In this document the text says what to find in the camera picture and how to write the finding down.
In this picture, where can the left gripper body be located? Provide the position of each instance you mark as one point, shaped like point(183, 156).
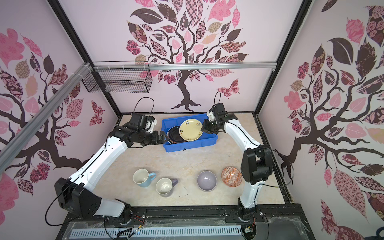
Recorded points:
point(146, 138)

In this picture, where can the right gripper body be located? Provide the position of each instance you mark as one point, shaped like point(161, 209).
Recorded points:
point(210, 127)

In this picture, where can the black plate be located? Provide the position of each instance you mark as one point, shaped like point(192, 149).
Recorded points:
point(174, 135)

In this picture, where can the cream yellow plate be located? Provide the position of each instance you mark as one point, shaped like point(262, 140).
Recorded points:
point(191, 130)

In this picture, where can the light blue mug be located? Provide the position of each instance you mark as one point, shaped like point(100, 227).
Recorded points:
point(143, 178)

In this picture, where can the purple mug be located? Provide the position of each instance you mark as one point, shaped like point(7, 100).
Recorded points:
point(165, 186)

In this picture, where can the lavender bowl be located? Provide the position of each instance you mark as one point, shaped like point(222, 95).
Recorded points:
point(207, 181)

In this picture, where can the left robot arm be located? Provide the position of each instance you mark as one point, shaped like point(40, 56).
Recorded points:
point(75, 194)

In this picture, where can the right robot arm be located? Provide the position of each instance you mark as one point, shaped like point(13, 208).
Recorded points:
point(256, 165)

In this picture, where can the blue plastic bin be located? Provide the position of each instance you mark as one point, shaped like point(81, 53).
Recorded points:
point(204, 140)

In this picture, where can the red patterned bowl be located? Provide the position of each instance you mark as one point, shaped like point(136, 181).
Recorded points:
point(231, 177)

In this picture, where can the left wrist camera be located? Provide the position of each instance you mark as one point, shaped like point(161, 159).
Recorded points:
point(142, 123)

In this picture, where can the black wire basket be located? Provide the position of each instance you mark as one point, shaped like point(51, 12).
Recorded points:
point(119, 77)

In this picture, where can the aluminium rail back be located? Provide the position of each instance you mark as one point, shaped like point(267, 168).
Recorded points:
point(199, 66)

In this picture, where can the aluminium rail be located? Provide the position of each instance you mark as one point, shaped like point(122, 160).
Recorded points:
point(11, 150)
point(199, 66)

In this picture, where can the white vented cable duct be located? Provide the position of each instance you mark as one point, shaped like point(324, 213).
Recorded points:
point(155, 233)

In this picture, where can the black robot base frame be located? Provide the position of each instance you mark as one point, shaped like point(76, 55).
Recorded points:
point(266, 222)

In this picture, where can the aluminium rail left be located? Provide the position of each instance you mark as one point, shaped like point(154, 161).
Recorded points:
point(11, 150)

